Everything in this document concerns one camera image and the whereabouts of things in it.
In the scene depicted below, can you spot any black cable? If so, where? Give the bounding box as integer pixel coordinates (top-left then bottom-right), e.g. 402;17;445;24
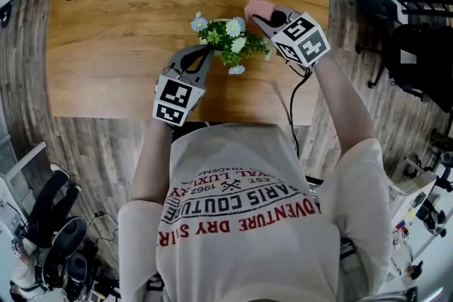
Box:
289;65;314;158

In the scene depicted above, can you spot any pink cloth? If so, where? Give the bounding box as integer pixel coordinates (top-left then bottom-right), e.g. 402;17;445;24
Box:
243;0;281;25

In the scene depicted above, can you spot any white printed shirt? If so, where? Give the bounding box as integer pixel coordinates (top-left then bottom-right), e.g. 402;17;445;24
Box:
117;122;394;302

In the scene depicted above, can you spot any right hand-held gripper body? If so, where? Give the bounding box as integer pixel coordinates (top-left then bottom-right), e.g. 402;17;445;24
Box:
269;8;332;69

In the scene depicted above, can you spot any person's left forearm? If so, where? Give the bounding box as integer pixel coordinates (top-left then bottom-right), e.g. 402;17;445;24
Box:
131;115;175;203

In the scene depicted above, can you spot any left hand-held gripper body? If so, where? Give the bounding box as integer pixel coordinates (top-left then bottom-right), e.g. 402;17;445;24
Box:
152;59;207;128

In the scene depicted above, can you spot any black camera equipment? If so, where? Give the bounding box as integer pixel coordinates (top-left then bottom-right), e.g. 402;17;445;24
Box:
38;215;117;302

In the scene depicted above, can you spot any white desk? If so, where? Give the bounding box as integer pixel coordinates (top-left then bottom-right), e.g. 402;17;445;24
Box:
391;171;453;259

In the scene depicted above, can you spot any person's right forearm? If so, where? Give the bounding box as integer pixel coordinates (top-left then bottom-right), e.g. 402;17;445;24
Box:
311;52;377;157

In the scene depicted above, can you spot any potted plant with blue flowers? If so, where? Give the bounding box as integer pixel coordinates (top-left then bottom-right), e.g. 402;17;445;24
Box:
190;11;274;76

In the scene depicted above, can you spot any black office chair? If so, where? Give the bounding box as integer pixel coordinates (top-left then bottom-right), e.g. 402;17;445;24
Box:
367;23;453;114

